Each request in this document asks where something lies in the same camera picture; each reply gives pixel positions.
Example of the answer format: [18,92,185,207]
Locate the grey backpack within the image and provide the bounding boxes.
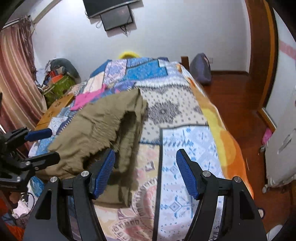
[190,53,212,86]

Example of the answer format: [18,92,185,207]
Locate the orange box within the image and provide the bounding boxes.
[49,71,65,84]

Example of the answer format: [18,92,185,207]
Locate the black monitor cables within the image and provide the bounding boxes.
[95,19,130,37]

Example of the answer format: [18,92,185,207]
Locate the pink cloth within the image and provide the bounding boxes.
[70,84,107,111]

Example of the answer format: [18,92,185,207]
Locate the wooden bed footboard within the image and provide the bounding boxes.
[180,56,190,73]

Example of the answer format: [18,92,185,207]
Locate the wooden door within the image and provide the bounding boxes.
[245,0,278,112]

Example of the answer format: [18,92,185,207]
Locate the khaki pants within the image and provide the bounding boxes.
[35,88,149,208]

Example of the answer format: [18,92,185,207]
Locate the small black wall monitor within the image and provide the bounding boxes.
[100,5,135,32]

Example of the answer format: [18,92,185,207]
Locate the white sliding wardrobe door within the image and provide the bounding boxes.
[262,7,296,132]

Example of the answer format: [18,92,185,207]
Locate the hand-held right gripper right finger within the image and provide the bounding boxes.
[176,149,267,241]

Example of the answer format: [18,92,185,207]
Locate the patchwork printed blanket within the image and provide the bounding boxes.
[28,57,254,241]

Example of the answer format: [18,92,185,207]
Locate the wooden lap desk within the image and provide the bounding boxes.
[35,94,77,131]

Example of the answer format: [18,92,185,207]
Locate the striped pink curtain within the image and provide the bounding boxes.
[0,16,48,149]

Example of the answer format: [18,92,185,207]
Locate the black wall television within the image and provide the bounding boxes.
[83,0,144,18]

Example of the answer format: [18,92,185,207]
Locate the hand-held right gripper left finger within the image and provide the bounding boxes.
[23,148,116,241]

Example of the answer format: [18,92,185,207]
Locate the yellow foam tube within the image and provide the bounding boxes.
[119,50,140,60]

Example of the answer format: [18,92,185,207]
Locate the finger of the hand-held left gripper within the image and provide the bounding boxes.
[22,152,61,172]
[4,127,53,147]

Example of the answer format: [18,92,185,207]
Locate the pile of white clothes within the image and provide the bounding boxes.
[35,66,50,85]

